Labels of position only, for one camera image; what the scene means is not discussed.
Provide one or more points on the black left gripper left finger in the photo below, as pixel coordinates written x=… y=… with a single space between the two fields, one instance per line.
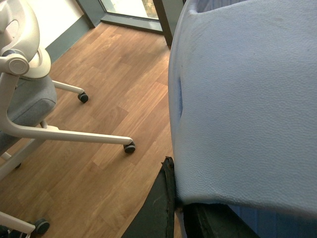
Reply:
x=155 y=219

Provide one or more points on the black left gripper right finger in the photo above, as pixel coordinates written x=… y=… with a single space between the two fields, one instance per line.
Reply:
x=214 y=221

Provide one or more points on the light blue slipper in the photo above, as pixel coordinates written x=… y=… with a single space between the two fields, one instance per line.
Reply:
x=242 y=86

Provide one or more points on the white chair with castors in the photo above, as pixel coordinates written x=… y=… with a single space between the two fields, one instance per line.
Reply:
x=28 y=94

